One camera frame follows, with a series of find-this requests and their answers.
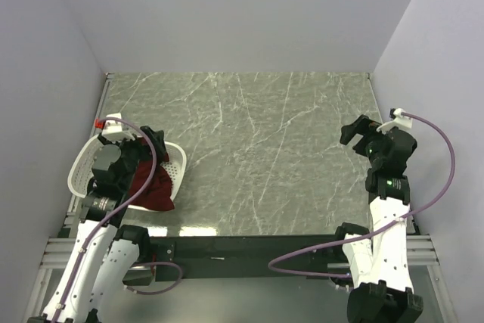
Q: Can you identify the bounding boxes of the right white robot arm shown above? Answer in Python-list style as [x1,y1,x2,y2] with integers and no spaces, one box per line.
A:
[331,115,424,322]

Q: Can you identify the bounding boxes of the white perforated plastic basket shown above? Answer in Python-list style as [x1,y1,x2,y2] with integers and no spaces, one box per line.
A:
[67,136,187,211]

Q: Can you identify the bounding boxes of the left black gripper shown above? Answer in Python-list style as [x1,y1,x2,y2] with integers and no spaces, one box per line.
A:
[98,125,165,191]

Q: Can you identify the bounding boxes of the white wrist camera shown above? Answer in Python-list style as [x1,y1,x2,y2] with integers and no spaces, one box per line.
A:
[95,119,135,142]
[377,108,412,134]

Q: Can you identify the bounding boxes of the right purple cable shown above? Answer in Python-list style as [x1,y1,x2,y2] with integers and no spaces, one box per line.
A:
[267,110,457,281]

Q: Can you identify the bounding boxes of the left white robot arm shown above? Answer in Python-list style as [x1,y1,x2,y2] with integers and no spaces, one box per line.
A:
[28,119,168,322]

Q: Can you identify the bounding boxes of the aluminium frame rail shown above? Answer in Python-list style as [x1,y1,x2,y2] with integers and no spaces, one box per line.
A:
[39,71,443,323]

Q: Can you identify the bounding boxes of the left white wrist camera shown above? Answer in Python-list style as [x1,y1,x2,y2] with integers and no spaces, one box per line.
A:
[95,119,135,142]

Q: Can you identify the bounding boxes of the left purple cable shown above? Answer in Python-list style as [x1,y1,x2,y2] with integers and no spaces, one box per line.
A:
[51,116,185,322]

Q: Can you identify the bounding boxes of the dark red t shirt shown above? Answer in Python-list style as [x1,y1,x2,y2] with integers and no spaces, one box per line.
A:
[129,137,175,212]

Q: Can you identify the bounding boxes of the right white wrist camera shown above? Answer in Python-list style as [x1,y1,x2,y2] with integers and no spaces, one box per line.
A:
[377,108,412,134]

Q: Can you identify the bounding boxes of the purple cable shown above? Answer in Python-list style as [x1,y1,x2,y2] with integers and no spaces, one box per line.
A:
[267,110,457,281]
[51,116,185,322]

